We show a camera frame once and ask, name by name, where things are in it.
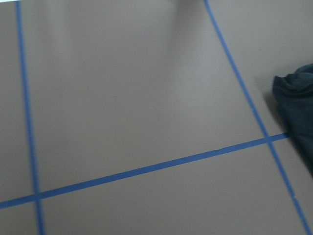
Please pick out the black graphic t-shirt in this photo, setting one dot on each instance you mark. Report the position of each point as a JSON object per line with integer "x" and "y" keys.
{"x": 294, "y": 96}

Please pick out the brown paper table cover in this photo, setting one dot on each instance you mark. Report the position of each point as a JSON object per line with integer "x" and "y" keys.
{"x": 150, "y": 117}

